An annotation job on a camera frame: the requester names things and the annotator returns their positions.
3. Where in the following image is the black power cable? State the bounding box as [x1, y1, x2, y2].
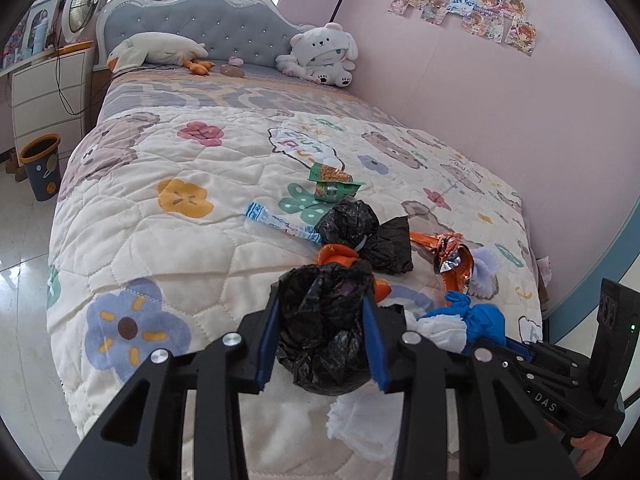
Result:
[51, 10, 95, 117]

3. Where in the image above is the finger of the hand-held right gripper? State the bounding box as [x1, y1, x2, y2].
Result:
[502, 337, 543, 368]

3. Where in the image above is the orange plastic bag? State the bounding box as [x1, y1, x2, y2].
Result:
[316, 244, 392, 307]

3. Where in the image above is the white bear plush toy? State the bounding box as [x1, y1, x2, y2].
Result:
[276, 22, 359, 89]

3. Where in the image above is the green snack packet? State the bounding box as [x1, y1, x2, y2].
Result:
[309, 162, 354, 184]

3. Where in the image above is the bed with grey tufted headboard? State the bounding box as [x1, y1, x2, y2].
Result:
[46, 0, 551, 480]

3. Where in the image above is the knotted black plastic bag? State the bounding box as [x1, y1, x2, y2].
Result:
[317, 199, 415, 277]

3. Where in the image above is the electric fan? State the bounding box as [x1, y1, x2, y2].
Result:
[61, 0, 106, 44]

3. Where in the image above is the white desktop shelf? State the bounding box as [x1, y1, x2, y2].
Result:
[20, 0, 61, 58]

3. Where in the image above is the orange foil wrapper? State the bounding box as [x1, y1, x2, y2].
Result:
[409, 231, 476, 307]

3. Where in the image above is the white goose plush toy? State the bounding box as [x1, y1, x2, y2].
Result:
[107, 32, 217, 77]

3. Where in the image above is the white chest of drawers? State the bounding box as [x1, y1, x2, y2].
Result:
[10, 42, 96, 159]

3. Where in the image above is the person's right forearm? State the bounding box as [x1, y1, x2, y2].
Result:
[580, 452, 625, 480]

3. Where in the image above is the blue white striped wrapper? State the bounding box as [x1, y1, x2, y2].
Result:
[244, 201, 324, 245]

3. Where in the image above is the blue tissue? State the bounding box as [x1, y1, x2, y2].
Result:
[444, 290, 507, 350]

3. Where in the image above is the person's right hand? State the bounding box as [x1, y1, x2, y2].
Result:
[569, 432, 621, 467]

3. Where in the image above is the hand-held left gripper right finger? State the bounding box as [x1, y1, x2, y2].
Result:
[361, 296, 582, 480]

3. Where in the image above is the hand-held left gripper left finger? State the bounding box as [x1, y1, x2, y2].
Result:
[59, 280, 282, 480]

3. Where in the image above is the cream bear flower printed quilt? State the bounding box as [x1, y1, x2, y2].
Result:
[46, 105, 544, 480]

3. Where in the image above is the dark blue orange-rimmed bin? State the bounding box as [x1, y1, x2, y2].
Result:
[19, 133, 64, 203]

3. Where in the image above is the green crumpled wrapper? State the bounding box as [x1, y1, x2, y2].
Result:
[315, 180, 362, 202]

